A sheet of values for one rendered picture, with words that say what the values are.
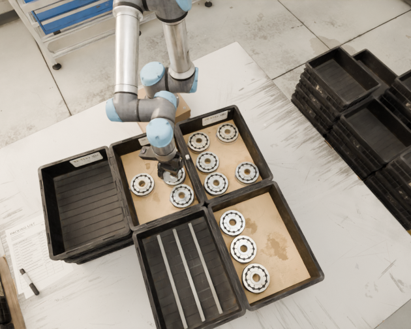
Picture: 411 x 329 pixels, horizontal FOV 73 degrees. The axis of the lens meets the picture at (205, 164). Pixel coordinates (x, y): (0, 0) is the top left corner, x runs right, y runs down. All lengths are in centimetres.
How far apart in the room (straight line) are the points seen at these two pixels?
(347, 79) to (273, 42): 106
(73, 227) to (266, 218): 80
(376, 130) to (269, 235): 124
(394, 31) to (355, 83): 147
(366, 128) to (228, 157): 116
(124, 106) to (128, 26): 25
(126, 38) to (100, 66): 195
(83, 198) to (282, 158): 96
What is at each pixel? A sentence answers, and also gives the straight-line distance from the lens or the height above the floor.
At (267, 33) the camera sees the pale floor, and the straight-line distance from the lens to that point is 311.
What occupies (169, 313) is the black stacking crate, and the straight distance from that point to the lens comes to 116.
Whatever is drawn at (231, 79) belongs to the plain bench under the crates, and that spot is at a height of 70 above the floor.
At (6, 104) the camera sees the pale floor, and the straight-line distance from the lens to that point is 303.
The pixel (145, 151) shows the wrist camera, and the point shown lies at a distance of 103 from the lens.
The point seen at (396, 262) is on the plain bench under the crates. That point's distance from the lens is 152.
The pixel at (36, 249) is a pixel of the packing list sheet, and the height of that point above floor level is 70.
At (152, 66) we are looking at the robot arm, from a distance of 134.
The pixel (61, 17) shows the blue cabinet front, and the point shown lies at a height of 42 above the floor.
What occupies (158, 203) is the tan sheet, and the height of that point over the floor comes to 83.
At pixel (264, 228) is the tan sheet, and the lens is 119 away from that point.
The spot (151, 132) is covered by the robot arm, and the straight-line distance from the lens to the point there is 81.
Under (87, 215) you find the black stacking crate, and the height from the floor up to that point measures 83.
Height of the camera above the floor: 198
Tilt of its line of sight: 66 degrees down
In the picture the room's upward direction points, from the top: 1 degrees counter-clockwise
